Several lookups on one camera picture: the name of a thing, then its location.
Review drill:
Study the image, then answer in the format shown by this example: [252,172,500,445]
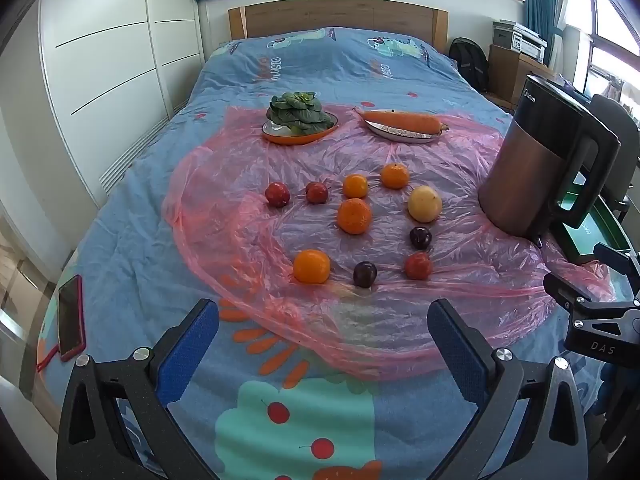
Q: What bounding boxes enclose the white printer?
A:
[492,20,548,63]

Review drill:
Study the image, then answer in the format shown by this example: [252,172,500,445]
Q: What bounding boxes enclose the grey chair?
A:
[590,94,640,221]

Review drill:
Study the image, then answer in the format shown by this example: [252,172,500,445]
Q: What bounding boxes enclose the pink plastic sheet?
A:
[162,105,618,381]

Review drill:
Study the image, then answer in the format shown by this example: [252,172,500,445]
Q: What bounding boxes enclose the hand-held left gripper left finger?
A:
[56,298,221,480]

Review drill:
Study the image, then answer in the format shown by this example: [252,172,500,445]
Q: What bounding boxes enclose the orange plate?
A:
[261,110,339,146]

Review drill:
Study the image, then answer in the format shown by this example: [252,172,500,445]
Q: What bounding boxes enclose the white wardrobe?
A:
[37,0,206,206]

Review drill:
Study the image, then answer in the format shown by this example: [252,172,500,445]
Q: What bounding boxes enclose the window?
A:
[565,0,640,111]

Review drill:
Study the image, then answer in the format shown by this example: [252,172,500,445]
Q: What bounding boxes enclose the green bok choy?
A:
[268,91,335,133]

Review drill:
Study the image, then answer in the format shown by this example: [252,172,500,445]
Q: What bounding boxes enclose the carrot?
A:
[362,110,450,134]

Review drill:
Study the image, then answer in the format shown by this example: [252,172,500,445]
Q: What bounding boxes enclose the smooth orange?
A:
[380,163,411,190]
[292,249,332,285]
[342,174,370,199]

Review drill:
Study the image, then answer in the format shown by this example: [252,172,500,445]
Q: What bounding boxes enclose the white plate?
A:
[366,109,443,145]

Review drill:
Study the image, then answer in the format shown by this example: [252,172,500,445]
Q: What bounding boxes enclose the copper and black electric kettle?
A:
[477,74,622,250]

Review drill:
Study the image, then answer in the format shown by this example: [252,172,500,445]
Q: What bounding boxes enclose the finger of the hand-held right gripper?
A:
[543,271,640,318]
[594,243,640,281]

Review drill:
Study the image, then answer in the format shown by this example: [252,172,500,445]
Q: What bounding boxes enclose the wooden drawer cabinet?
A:
[487,44,556,111]

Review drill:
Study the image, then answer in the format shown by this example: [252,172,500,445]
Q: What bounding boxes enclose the yellow apple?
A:
[407,185,444,223]

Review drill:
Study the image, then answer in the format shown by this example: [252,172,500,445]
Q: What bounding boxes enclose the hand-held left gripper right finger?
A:
[426,298,590,480]

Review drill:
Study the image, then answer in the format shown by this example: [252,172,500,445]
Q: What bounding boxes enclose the phone in red case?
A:
[37,274,87,373]

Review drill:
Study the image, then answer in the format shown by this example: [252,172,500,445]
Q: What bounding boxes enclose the wooden headboard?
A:
[228,0,448,53]

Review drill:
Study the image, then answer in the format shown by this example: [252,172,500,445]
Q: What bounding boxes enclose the black backpack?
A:
[448,37,491,93]

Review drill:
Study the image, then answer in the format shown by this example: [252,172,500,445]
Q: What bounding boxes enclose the green tray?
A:
[557,172,633,266]

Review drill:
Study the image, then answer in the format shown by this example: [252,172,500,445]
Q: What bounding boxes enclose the large bumpy orange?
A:
[336,198,374,236]

